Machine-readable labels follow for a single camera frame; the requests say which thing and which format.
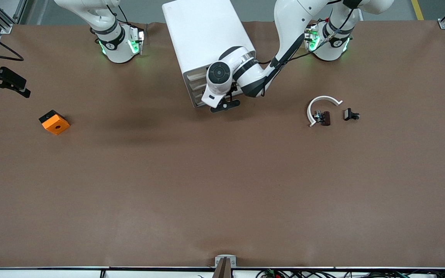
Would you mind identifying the white drawer cabinet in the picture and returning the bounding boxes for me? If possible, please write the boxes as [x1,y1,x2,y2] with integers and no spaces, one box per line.
[162,0,256,108]

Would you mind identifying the orange box with hole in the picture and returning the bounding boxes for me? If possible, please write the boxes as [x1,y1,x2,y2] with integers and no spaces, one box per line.
[39,110,70,136]

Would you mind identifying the brown table mat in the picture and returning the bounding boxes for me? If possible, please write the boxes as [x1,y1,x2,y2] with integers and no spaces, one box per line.
[0,20,445,269]

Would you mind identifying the brown electrical component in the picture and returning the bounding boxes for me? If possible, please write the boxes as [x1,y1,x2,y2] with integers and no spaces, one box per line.
[314,110,331,126]

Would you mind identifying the brown tapered strip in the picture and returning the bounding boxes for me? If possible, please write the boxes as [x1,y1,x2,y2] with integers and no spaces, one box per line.
[212,258,233,278]

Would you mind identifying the white curved ring piece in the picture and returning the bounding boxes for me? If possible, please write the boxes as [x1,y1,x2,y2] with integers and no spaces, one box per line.
[307,95,343,127]

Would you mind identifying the grey metal table bracket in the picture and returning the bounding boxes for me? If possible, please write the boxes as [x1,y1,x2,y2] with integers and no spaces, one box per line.
[215,255,237,268]

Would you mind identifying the white table frame rail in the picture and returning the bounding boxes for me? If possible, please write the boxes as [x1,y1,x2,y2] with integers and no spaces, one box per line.
[0,270,258,278]

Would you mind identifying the coloured cable bundle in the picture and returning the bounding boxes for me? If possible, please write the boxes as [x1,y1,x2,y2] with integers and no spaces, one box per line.
[255,269,445,278]

